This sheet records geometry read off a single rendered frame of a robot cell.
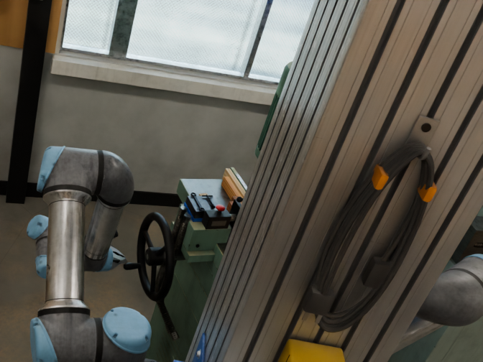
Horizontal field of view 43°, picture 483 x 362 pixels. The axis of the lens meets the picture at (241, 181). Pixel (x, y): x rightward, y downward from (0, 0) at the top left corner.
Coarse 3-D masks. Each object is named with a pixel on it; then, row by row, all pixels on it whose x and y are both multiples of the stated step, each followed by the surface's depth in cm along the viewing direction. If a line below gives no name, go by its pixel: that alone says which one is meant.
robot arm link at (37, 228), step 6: (36, 216) 183; (42, 216) 183; (30, 222) 184; (36, 222) 182; (42, 222) 181; (30, 228) 182; (36, 228) 180; (42, 228) 181; (30, 234) 181; (36, 234) 180; (42, 234) 181; (36, 240) 181
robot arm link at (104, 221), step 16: (112, 160) 153; (112, 176) 152; (128, 176) 156; (112, 192) 155; (128, 192) 158; (96, 208) 165; (112, 208) 162; (96, 224) 168; (112, 224) 168; (96, 240) 172; (112, 240) 177; (96, 256) 178; (112, 256) 184
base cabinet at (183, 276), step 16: (176, 272) 227; (192, 272) 215; (176, 288) 226; (192, 288) 215; (176, 304) 226; (192, 304) 215; (160, 320) 240; (176, 320) 226; (192, 320) 214; (160, 336) 240; (192, 336) 214; (160, 352) 240; (176, 352) 226
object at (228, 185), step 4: (224, 180) 228; (228, 180) 226; (224, 184) 228; (228, 184) 225; (232, 184) 225; (224, 188) 227; (228, 188) 225; (232, 188) 223; (228, 192) 225; (232, 192) 222; (236, 192) 221; (240, 196) 220
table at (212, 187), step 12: (180, 180) 225; (192, 180) 227; (204, 180) 229; (216, 180) 232; (180, 192) 224; (204, 192) 222; (216, 192) 224; (228, 240) 202; (192, 252) 196; (204, 252) 198; (216, 252) 198; (216, 264) 198
